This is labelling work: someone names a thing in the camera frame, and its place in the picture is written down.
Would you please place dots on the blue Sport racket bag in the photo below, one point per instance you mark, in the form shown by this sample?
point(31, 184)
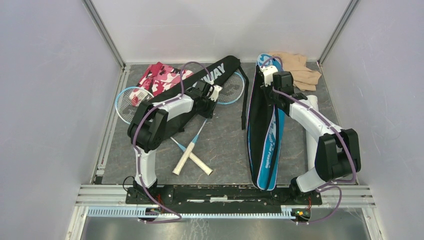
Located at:
point(265, 124)

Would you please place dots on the black Crossway racket bag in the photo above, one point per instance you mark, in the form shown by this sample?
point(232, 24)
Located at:
point(200, 83)

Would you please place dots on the white slotted cable duct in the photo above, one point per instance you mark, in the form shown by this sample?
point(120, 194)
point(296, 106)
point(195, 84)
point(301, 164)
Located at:
point(153, 213)

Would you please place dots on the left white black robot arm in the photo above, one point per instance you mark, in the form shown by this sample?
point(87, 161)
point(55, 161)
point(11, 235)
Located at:
point(149, 125)

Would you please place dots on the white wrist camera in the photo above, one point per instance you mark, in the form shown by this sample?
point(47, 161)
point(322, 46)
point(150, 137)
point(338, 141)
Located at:
point(214, 92)
point(268, 72)

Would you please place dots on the pink camouflage racket bag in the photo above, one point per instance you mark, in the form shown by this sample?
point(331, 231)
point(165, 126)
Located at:
point(159, 78)

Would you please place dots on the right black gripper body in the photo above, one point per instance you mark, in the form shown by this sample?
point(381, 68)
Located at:
point(271, 95)

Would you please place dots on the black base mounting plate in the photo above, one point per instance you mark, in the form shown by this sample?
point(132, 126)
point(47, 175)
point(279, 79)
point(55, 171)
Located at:
point(221, 199)

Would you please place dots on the white shuttlecock tube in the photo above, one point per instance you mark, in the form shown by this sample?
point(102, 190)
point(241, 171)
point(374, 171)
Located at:
point(311, 143)

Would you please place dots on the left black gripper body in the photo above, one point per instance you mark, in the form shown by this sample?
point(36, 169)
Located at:
point(207, 108)

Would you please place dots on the beige folded cloth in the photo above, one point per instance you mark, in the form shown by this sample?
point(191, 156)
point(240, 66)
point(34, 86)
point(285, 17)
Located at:
point(304, 78)

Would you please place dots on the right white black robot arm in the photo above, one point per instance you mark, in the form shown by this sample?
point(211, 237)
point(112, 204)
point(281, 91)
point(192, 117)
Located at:
point(337, 155)

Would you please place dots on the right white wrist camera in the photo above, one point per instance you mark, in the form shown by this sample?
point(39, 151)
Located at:
point(268, 72)

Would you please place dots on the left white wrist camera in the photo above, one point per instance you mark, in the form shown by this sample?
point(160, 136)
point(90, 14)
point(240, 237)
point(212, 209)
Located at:
point(214, 92)

